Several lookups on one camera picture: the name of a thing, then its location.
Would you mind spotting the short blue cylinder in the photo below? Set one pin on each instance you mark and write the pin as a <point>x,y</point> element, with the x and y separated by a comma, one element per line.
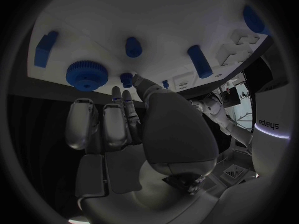
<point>133,47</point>

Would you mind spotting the wide blue cylinder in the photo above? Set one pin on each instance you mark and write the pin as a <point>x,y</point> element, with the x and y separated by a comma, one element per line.
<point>254,21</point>

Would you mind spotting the large blue gear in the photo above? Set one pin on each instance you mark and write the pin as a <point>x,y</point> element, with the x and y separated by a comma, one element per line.
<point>86,74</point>

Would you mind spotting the small blue peg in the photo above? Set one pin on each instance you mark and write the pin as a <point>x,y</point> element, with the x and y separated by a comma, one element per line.
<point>165,84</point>

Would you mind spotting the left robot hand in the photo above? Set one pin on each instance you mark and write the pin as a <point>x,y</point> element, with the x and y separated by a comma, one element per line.
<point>196,106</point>

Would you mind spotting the large blue block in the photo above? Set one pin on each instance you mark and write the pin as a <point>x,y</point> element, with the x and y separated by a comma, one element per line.
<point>42,57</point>

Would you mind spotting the white task board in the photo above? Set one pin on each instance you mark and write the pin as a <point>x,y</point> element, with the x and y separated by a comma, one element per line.
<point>163,22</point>

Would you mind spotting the long blue cylinder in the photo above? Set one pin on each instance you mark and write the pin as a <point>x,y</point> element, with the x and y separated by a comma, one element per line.
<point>200,62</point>

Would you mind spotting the small blue gear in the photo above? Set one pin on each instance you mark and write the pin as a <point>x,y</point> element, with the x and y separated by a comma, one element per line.
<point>126,79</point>

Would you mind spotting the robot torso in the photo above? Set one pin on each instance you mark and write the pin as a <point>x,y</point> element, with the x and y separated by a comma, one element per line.
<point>268,149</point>

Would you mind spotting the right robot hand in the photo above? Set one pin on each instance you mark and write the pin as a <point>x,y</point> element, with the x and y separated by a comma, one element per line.
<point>177,130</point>

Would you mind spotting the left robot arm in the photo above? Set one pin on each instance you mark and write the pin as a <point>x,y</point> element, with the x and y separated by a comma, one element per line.
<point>238,132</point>

